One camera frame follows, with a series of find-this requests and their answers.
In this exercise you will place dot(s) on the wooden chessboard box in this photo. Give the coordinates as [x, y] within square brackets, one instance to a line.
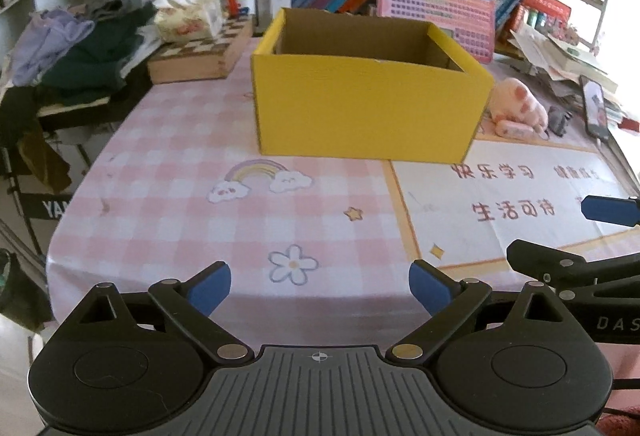
[195, 63]

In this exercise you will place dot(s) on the dark bag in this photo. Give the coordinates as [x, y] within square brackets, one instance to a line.
[20, 291]

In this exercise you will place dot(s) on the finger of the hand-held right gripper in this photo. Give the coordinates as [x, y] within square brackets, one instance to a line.
[545, 258]
[607, 211]

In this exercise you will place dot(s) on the yellow cardboard box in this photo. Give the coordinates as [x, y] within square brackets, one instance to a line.
[365, 110]

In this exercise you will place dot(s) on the floral tissue pack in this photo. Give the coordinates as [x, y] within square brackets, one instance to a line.
[187, 18]

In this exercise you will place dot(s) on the dark green cloth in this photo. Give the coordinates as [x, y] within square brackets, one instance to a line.
[95, 60]

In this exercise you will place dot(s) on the pink plush pig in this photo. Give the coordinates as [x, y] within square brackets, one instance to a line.
[520, 100]

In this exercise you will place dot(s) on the purple cloth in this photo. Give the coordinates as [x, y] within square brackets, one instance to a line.
[45, 45]

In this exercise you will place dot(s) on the white green pot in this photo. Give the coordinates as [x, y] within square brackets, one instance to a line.
[245, 1]

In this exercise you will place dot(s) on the red carton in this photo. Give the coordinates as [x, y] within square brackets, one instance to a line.
[547, 8]

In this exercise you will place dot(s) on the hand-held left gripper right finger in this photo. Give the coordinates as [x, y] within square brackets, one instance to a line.
[430, 288]

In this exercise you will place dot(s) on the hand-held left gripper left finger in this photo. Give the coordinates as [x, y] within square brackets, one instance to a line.
[210, 288]

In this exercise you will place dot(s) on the pile of papers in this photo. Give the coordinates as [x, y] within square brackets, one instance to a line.
[555, 55]

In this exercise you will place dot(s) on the black smartphone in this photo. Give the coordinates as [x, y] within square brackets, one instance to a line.
[595, 108]

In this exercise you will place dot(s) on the pink checkered tablecloth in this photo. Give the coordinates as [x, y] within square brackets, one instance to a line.
[175, 140]

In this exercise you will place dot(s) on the grey cloth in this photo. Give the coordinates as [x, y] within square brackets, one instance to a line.
[115, 4]

